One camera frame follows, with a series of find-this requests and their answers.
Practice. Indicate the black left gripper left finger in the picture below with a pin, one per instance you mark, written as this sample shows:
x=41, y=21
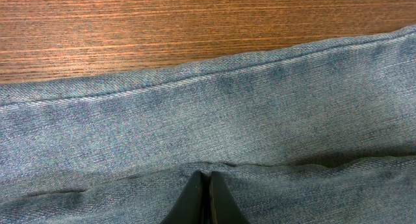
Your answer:
x=188, y=207

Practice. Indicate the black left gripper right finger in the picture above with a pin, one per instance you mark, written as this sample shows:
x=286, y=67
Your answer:
x=224, y=209

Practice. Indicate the light blue denim jeans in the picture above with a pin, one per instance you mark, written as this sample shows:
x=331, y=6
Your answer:
x=316, y=133

